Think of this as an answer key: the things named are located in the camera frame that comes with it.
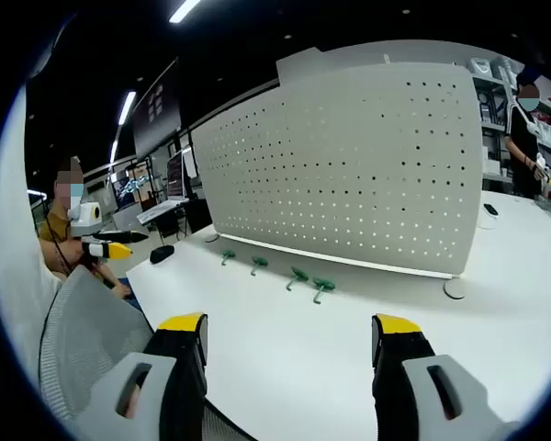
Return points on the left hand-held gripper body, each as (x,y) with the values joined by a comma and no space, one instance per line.
(85,218)

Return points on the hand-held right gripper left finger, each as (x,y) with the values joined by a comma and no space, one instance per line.
(174,367)

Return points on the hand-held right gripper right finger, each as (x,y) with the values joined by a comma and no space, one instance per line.
(395,367)

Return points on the green hook assembly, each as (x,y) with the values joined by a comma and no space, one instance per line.
(298,274)
(325,283)
(260,262)
(228,253)

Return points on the white perforated mounting plate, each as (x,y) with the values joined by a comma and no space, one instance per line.
(326,161)

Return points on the black computer mouse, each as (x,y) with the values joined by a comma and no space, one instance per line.
(161,254)

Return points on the black laptop stand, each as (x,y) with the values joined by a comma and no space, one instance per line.
(165,228)

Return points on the person's white shirt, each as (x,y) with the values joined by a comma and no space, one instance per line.
(23,229)

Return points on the ceiling light strip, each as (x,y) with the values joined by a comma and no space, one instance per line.
(127,107)
(114,151)
(183,10)

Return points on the grey mesh office chair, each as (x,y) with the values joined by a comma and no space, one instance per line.
(87,321)

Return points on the white open laptop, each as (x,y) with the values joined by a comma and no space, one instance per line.
(174,177)

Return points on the black hanging screen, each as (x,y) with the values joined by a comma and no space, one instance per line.
(158,110)

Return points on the white paper cup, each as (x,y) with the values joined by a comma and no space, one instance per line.
(486,222)

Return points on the white shelving unit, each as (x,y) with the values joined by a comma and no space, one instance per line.
(489,119)

